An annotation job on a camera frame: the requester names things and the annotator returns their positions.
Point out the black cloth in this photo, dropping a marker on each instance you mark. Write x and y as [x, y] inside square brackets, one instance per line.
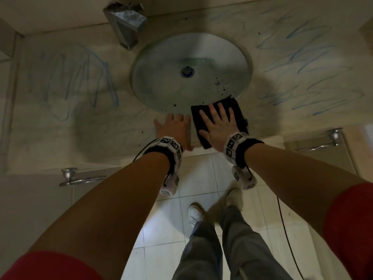
[195, 118]

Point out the red shirt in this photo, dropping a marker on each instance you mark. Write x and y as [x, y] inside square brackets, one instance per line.
[349, 230]

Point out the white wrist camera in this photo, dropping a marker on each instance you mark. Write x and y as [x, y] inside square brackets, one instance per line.
[244, 179]
[169, 186]

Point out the white oval sink basin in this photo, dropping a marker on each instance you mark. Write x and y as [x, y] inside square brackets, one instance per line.
[163, 84]

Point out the person's left hand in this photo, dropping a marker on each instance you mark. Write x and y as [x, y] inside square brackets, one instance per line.
[176, 128]

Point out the person's right hand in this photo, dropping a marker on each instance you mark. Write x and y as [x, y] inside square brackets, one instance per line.
[221, 131]

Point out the white shoe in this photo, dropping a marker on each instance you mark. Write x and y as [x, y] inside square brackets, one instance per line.
[234, 198]
[195, 214]

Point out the person's left forearm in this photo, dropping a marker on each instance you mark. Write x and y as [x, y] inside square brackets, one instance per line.
[110, 207]

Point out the chrome faucet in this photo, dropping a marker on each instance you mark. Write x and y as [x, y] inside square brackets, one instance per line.
[128, 23]

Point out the person's right forearm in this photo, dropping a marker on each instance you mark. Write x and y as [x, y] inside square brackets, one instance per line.
[291, 177]

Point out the chrome sink drain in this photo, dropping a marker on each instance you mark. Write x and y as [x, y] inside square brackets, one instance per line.
[187, 71]

